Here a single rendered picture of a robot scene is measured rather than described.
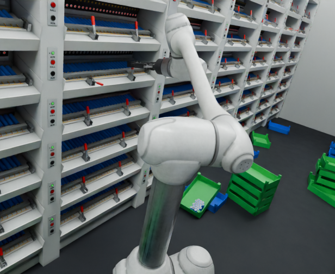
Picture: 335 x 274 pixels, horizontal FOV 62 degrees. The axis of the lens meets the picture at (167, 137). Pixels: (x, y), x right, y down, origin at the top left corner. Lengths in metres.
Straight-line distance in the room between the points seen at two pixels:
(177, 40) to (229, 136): 0.52
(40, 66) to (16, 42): 0.12
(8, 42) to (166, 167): 0.67
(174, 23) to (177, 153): 0.61
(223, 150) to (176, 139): 0.13
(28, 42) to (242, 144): 0.79
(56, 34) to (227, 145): 0.75
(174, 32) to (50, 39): 0.46
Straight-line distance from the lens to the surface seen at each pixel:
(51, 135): 1.27
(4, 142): 1.22
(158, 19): 1.63
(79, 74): 1.33
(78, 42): 1.23
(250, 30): 2.87
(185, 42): 1.11
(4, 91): 1.15
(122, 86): 1.46
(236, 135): 0.79
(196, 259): 1.14
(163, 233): 0.93
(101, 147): 1.59
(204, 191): 2.22
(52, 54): 1.16
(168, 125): 0.71
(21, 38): 1.11
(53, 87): 1.20
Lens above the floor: 1.30
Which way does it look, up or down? 24 degrees down
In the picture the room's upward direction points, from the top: 11 degrees clockwise
